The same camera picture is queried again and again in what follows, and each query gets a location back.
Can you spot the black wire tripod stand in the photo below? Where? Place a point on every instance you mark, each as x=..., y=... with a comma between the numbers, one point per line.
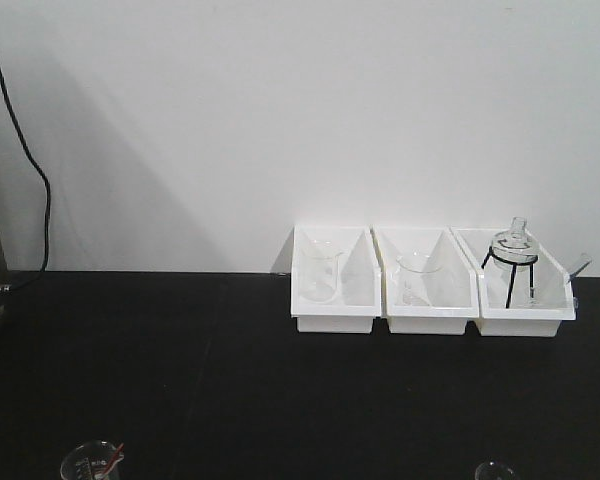
x=510, y=285

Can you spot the red plastic spoon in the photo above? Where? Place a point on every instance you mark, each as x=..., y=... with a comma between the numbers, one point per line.
x=116, y=457

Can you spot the clear glass funnel in bin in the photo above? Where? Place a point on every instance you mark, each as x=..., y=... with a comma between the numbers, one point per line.
x=418, y=278

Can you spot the glass beaker front right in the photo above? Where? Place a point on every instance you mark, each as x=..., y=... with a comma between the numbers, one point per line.
x=494, y=470

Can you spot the round glass flask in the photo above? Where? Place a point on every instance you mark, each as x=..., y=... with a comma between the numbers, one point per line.
x=514, y=246

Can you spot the white plastic bin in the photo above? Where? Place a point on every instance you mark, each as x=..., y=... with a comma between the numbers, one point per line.
x=539, y=317
x=358, y=299
x=456, y=301

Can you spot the left white plastic bin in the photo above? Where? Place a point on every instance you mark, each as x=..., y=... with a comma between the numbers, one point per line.
x=358, y=299

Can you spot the clear glass beaker in bin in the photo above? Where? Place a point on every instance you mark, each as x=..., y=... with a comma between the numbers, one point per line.
x=319, y=271

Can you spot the graduated glass beaker front left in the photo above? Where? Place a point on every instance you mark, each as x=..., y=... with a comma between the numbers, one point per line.
x=86, y=461

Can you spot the middle white plastic bin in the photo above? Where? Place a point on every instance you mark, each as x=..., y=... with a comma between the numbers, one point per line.
x=456, y=301

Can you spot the right white plastic bin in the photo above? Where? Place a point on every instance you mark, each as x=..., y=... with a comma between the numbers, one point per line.
x=539, y=317

